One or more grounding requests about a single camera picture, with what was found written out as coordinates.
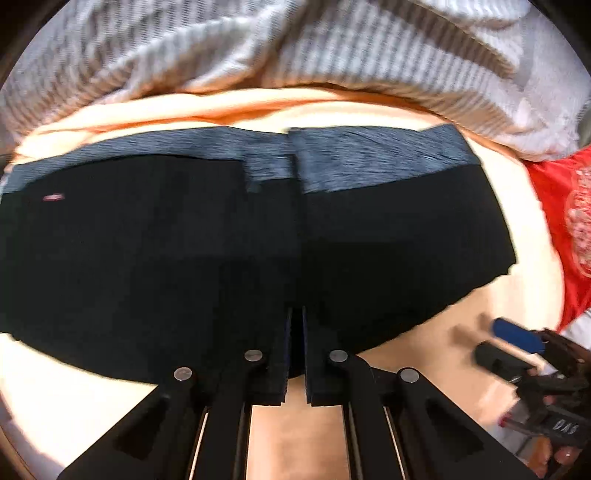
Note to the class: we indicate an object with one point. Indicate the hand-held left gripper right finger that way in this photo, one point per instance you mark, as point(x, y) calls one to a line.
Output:
point(314, 360)

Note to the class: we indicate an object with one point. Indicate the cream blanket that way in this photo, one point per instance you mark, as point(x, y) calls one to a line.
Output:
point(69, 397)

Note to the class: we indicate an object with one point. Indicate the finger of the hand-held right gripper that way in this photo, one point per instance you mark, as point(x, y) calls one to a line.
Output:
point(498, 357)
point(512, 331)

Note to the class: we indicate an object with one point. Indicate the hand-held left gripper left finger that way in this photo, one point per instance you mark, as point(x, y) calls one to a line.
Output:
point(281, 360)

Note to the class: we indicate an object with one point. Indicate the person's right hand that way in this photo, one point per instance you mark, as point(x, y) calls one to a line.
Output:
point(565, 458)

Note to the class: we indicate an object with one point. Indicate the black shorts with grey waistband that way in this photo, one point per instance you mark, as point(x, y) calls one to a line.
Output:
point(161, 254)

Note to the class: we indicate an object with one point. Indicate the red printed garment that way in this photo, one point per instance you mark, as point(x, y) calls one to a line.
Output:
point(563, 230)

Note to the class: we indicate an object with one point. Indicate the grey striped duvet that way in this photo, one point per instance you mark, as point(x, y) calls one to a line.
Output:
point(277, 46)

